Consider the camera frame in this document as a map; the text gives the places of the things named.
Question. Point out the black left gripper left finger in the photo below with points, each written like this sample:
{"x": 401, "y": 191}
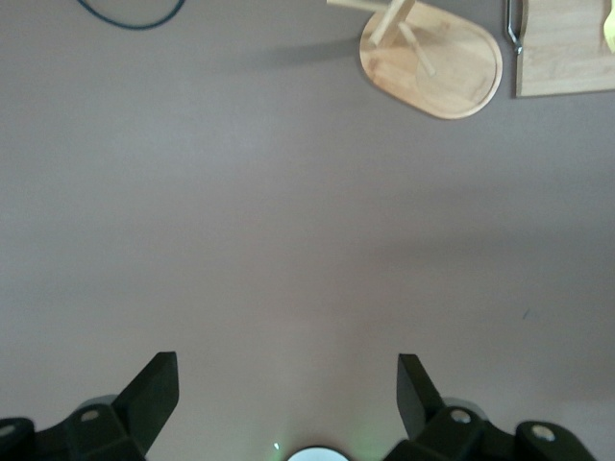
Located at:
{"x": 120, "y": 427}

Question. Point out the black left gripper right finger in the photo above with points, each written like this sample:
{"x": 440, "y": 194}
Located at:
{"x": 447, "y": 432}

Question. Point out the wooden mug rack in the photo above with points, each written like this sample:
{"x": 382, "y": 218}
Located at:
{"x": 456, "y": 91}

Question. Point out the bamboo cutting board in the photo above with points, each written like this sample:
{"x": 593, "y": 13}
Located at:
{"x": 562, "y": 57}

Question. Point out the yellow plastic fork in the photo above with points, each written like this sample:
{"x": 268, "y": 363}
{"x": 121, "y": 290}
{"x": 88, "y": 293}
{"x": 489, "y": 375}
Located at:
{"x": 611, "y": 33}

